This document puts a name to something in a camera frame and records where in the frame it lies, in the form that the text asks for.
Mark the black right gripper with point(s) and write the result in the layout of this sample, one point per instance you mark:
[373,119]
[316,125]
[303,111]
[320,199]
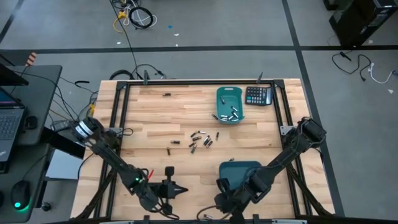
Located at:
[233,200]

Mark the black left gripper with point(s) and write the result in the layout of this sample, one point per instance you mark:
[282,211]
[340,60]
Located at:
[163,190]

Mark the dark teal plastic bin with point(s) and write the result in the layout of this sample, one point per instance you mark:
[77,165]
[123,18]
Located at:
[233,169]

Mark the light teal plastic bin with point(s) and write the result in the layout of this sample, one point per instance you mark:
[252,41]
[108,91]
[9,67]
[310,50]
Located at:
[227,107]

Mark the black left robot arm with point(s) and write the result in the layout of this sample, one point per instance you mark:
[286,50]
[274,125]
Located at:
[109,149]

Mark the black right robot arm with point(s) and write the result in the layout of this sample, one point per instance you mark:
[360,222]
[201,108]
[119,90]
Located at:
[289,149]

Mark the white light strip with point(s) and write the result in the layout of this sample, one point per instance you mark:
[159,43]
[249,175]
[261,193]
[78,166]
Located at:
[289,222]

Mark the light grey panel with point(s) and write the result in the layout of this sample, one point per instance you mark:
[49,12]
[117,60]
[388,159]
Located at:
[63,166]

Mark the black desk calculator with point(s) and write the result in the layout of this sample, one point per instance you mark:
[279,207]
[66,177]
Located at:
[258,96]

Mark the black desk leg bar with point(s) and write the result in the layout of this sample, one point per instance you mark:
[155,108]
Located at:
[62,144]

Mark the black caster wheel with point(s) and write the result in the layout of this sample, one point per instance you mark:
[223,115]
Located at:
[46,206]

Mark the black power brick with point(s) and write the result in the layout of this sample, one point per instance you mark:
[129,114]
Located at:
[60,125]

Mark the dark grey desk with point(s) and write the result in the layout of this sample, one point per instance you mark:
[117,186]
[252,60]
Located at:
[40,93]
[31,168]

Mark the black computer mouse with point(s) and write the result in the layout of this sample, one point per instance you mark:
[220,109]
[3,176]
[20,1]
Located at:
[20,194]

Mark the small black desk device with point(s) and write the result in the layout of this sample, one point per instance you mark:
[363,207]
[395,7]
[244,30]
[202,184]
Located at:
[31,122]

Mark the grey laptop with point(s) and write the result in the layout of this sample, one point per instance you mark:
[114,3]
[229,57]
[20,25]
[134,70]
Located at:
[9,124]

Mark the orange black striped object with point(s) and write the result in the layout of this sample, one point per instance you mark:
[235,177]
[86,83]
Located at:
[31,58]

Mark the black monitor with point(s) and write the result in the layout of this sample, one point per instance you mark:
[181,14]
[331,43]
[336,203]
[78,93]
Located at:
[12,79]

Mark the black equipment cabinet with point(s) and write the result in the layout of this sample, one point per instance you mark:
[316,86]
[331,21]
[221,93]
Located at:
[357,21]

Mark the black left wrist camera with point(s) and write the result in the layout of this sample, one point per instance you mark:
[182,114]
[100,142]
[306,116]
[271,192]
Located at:
[169,171]

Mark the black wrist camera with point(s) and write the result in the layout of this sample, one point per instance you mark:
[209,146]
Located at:
[169,171]
[223,185]

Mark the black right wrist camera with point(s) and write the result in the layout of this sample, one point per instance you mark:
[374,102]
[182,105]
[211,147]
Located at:
[223,185]

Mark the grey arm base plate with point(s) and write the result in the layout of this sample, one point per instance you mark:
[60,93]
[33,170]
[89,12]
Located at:
[116,128]
[285,130]

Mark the black aluminium table frame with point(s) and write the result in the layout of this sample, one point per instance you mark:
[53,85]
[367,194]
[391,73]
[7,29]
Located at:
[199,82]

